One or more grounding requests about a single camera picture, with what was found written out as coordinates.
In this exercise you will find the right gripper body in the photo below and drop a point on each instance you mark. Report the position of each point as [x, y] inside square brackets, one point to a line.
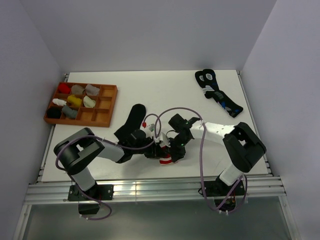
[177, 145]

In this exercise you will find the red white striped sock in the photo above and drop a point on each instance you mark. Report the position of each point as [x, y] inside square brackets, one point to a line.
[167, 158]

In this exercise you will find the orange compartment tray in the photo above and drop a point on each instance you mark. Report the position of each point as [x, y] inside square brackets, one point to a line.
[82, 104]

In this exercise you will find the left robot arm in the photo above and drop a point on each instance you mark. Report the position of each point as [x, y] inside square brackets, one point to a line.
[76, 152]

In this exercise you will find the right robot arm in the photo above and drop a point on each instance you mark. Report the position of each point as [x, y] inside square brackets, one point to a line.
[243, 146]

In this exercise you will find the cream rolled sock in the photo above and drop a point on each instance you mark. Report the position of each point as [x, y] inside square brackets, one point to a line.
[88, 102]

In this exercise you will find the black patterned sock pair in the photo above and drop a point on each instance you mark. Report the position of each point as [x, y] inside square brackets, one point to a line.
[207, 80]

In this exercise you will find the grey rolled sock top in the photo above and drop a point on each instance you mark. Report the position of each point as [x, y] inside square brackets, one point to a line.
[92, 90]

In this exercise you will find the dark grey rolled sock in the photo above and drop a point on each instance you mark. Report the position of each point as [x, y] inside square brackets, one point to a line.
[69, 112]

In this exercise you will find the yellow rolled sock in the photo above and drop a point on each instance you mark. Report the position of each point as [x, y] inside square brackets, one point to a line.
[74, 101]

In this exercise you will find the taupe rolled sock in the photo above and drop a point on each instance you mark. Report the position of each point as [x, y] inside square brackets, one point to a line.
[77, 90]

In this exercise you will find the black rolled sock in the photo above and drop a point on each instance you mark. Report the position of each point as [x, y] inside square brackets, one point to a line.
[54, 113]

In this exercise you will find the white rolled sock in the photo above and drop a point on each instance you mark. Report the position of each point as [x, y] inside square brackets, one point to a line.
[59, 102]

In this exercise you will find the red rolled sock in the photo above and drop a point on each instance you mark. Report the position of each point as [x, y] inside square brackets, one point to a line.
[63, 88]

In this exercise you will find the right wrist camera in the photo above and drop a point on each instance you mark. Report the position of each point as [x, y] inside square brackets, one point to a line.
[162, 140]

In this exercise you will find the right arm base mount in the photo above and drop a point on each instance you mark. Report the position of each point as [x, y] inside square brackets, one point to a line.
[226, 198]

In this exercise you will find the aluminium rail frame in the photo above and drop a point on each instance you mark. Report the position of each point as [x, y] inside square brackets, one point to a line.
[153, 202]

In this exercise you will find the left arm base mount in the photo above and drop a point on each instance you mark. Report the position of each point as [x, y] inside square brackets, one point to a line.
[101, 192]

